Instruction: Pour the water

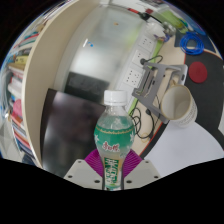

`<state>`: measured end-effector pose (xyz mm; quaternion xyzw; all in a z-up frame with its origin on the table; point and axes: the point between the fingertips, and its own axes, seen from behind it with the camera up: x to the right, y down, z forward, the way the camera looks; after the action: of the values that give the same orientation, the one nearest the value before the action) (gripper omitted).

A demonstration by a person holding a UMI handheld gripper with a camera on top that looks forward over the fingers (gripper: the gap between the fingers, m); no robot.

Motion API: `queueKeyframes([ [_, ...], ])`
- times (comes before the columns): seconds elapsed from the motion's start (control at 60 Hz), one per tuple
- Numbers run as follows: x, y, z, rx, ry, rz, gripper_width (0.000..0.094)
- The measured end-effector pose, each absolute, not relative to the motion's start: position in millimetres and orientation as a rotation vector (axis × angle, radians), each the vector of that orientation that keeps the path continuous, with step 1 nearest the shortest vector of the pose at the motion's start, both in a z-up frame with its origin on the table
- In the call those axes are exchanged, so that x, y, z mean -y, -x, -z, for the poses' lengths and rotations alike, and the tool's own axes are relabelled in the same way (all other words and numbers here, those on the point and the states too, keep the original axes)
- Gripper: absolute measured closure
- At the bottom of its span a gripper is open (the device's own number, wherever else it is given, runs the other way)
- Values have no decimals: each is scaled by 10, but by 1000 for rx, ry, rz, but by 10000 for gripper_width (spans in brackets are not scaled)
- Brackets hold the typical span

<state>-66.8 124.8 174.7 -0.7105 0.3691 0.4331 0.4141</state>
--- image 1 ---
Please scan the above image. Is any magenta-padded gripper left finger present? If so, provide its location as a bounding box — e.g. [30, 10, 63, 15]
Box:
[63, 148, 108, 190]

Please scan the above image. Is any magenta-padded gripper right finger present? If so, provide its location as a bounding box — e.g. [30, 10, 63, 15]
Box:
[120, 148, 162, 191]

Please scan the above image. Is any green-labelled clear drink bottle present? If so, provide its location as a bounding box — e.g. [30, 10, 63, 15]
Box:
[93, 89, 136, 191]

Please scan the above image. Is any black computer monitor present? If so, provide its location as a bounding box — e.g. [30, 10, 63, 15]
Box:
[39, 87, 108, 178]

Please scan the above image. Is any white paper sheet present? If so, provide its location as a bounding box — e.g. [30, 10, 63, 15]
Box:
[143, 119, 224, 169]

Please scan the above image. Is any white ribbed cup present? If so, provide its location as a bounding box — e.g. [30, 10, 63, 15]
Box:
[161, 82, 199, 129]

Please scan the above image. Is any grey metal laptop stand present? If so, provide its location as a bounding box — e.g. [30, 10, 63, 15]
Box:
[131, 62, 189, 125]

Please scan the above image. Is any black desk mat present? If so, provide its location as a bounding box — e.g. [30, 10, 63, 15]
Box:
[139, 49, 224, 158]

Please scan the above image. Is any flat round red coaster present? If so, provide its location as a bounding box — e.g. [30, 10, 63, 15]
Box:
[188, 61, 209, 84]

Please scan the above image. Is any black cable bundle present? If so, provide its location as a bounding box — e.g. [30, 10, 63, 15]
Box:
[127, 54, 164, 141]

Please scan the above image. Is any white wall socket strip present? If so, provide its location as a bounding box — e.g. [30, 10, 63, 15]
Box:
[122, 34, 158, 90]

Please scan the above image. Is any blue coiled cable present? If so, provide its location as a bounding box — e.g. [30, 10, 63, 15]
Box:
[179, 31, 205, 56]

